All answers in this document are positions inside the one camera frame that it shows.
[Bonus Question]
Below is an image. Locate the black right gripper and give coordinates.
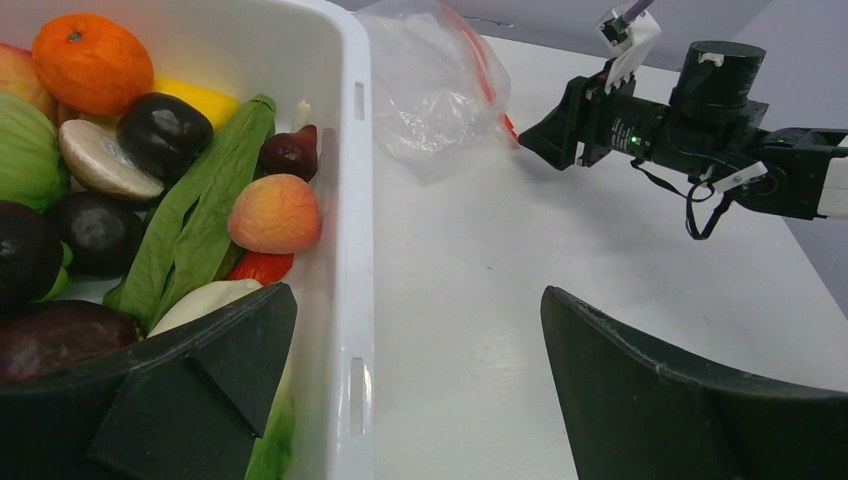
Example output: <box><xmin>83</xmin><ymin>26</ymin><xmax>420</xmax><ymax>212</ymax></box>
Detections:
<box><xmin>518</xmin><ymin>41</ymin><xmax>769</xmax><ymax>199</ymax></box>

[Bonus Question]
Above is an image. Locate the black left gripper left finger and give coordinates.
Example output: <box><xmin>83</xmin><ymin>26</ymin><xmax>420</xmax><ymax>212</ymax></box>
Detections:
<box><xmin>1</xmin><ymin>283</ymin><xmax>298</xmax><ymax>479</ymax></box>

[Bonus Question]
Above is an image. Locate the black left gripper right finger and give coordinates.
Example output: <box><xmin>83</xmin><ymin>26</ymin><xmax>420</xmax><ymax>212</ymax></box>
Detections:
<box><xmin>540</xmin><ymin>286</ymin><xmax>847</xmax><ymax>479</ymax></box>

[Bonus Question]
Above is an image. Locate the clear red-zipper bag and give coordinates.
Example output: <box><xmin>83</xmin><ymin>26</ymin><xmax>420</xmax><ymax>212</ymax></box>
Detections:
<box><xmin>354</xmin><ymin>1</ymin><xmax>517</xmax><ymax>184</ymax></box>

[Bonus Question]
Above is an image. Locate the white green napa cabbage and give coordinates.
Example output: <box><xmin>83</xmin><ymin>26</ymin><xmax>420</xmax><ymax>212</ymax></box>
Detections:
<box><xmin>151</xmin><ymin>279</ymin><xmax>297</xmax><ymax>479</ymax></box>

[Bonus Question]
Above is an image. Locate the red chili pepper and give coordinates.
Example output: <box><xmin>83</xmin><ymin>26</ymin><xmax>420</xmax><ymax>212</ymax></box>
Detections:
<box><xmin>226</xmin><ymin>251</ymin><xmax>295</xmax><ymax>286</ymax></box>

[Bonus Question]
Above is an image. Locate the purple eggplant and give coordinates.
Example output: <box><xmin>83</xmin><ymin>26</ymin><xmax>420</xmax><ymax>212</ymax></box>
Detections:
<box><xmin>1</xmin><ymin>300</ymin><xmax>141</xmax><ymax>384</ymax></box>

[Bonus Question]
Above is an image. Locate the green leafy vegetable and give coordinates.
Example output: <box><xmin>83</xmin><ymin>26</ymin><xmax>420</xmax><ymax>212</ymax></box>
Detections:
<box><xmin>103</xmin><ymin>94</ymin><xmax>276</xmax><ymax>331</ymax></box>

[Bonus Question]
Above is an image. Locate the dark plum middle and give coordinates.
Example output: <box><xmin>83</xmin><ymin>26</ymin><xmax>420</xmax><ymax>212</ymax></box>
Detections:
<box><xmin>46</xmin><ymin>191</ymin><xmax>144</xmax><ymax>278</ymax></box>

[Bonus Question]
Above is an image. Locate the dark plum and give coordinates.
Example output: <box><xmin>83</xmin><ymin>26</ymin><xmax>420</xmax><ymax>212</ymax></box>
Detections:
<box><xmin>1</xmin><ymin>200</ymin><xmax>64</xmax><ymax>309</ymax></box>
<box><xmin>46</xmin><ymin>191</ymin><xmax>144</xmax><ymax>278</ymax></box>
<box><xmin>116</xmin><ymin>92</ymin><xmax>214</xmax><ymax>183</ymax></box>

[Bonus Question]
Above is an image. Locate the peach near bin edge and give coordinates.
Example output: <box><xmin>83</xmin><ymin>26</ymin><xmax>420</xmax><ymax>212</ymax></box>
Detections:
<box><xmin>227</xmin><ymin>174</ymin><xmax>322</xmax><ymax>254</ymax></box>

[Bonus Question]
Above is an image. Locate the dark plum left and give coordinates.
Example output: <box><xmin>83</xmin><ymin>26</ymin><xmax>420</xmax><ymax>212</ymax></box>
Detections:
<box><xmin>1</xmin><ymin>200</ymin><xmax>64</xmax><ymax>309</ymax></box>

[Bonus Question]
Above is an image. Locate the white plastic bin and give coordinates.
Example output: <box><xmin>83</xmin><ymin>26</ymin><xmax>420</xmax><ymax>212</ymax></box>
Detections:
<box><xmin>1</xmin><ymin>1</ymin><xmax>374</xmax><ymax>479</ymax></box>

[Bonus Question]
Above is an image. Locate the dark red fig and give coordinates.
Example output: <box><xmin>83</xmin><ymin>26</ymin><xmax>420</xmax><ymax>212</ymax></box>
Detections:
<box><xmin>259</xmin><ymin>124</ymin><xmax>318</xmax><ymax>182</ymax></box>

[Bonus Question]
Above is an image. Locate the sliced mushroom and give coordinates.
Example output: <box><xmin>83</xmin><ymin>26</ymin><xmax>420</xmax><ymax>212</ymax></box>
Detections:
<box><xmin>58</xmin><ymin>119</ymin><xmax>165</xmax><ymax>202</ymax></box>

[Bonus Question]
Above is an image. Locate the dark plum upper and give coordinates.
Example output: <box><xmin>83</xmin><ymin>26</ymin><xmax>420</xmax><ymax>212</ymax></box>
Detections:
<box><xmin>116</xmin><ymin>92</ymin><xmax>214</xmax><ymax>183</ymax></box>

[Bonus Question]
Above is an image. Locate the yellow lemon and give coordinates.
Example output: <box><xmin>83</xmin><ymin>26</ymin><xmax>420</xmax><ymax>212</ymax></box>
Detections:
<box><xmin>153</xmin><ymin>76</ymin><xmax>241</xmax><ymax>131</ymax></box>

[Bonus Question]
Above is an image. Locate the orange fruit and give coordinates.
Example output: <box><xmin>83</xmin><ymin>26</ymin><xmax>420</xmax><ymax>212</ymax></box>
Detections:
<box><xmin>31</xmin><ymin>13</ymin><xmax>154</xmax><ymax>116</ymax></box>

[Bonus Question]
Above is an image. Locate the peach top left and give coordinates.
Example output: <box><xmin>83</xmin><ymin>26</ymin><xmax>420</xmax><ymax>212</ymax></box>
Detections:
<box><xmin>1</xmin><ymin>43</ymin><xmax>57</xmax><ymax>124</ymax></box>

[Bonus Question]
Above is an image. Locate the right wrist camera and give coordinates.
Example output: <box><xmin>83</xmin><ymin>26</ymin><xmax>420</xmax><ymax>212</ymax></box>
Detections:
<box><xmin>595</xmin><ymin>0</ymin><xmax>662</xmax><ymax>94</ymax></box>

